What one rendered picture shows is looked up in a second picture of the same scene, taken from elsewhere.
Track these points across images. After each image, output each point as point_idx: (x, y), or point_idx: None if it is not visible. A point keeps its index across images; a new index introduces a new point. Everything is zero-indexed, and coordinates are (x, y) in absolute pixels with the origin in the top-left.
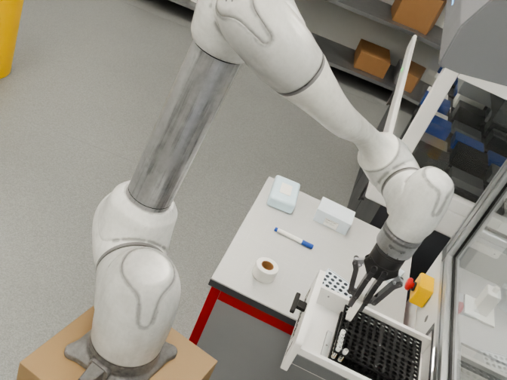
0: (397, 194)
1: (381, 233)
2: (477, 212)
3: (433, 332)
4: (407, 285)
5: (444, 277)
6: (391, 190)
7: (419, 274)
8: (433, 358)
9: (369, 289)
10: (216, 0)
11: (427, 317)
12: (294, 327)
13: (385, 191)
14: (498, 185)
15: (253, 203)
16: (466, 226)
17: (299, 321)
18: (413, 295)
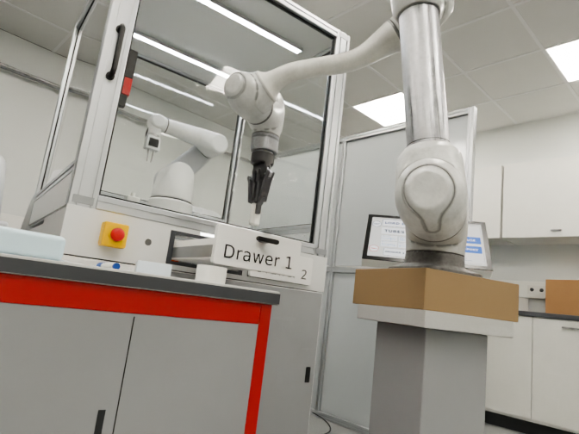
0: (281, 111)
1: (275, 142)
2: (104, 143)
3: (182, 232)
4: (124, 233)
5: (132, 205)
6: (277, 110)
7: (108, 223)
8: (210, 235)
9: (255, 194)
10: (452, 0)
11: (148, 239)
12: (258, 267)
13: (274, 113)
14: (115, 112)
15: (77, 263)
16: (100, 161)
17: (265, 253)
18: (126, 238)
